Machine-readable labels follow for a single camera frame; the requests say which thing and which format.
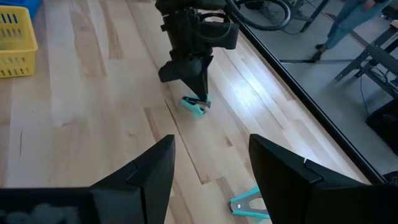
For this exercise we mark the person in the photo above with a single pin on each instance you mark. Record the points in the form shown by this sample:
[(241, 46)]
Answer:
[(345, 21)]

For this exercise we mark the yellow plastic basket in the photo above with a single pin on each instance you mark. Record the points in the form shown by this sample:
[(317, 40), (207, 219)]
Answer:
[(15, 43)]

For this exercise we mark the blue plastic basket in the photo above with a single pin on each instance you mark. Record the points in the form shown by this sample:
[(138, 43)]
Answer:
[(29, 4)]

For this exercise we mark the teal staple remover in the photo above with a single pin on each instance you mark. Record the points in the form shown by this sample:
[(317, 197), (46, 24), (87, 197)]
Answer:
[(242, 207), (194, 107)]

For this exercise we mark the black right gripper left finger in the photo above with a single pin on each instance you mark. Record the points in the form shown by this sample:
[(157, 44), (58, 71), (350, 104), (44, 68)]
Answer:
[(93, 205)]

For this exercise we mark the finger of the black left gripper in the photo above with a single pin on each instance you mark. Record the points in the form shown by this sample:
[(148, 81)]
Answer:
[(189, 70), (208, 71)]

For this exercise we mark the black-legged wooden desk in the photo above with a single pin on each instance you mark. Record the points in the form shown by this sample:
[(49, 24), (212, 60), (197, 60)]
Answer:
[(373, 59)]

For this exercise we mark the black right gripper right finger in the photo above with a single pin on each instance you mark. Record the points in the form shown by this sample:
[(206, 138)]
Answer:
[(311, 202)]

